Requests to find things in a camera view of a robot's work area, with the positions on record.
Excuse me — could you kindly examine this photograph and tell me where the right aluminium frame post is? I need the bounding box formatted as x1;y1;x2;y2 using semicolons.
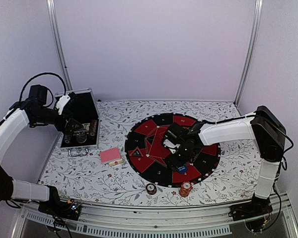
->
234;0;263;107

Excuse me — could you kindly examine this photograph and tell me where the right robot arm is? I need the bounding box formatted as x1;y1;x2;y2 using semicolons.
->
162;106;290;221

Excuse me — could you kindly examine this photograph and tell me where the front aluminium rail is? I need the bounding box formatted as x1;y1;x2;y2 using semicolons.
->
11;193;298;238

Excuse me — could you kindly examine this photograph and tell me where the red playing card deck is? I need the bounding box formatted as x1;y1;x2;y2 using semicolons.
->
99;147;121;164

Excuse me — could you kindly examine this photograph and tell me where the aluminium poker case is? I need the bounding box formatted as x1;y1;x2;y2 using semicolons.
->
60;88;100;157

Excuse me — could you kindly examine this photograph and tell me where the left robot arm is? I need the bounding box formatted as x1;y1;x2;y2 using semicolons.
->
0;84;82;221

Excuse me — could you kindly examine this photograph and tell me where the dark poker chip stack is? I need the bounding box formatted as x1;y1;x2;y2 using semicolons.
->
146;183;157;195

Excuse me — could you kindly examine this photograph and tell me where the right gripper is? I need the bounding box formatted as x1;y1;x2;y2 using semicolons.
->
164;144;195;172

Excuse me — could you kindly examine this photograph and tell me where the orange poker chip stack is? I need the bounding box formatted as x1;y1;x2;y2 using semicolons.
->
179;181;192;197

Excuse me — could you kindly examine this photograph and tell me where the round red black poker mat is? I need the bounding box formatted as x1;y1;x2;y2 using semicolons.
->
125;113;221;187

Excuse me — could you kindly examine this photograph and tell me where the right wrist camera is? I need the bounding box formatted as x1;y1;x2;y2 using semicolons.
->
162;123;187;148

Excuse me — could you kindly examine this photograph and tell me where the blue small blind button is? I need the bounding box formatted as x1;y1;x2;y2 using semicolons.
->
177;165;188;175

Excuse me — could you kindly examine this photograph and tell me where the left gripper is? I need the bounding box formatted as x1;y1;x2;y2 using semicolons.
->
33;107;83;135

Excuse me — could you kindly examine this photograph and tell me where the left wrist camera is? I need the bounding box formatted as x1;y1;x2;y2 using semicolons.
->
55;94;71;115

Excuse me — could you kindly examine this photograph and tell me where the left aluminium frame post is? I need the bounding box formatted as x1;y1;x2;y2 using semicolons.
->
46;0;73;90

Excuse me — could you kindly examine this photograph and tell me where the aluminium frame post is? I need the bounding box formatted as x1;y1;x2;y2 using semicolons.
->
46;0;73;90
234;0;263;107

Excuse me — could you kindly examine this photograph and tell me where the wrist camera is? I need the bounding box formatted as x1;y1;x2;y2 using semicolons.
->
55;94;71;115
162;123;187;148

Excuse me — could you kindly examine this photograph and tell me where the floral table cloth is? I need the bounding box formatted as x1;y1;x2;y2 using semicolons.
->
39;101;261;207

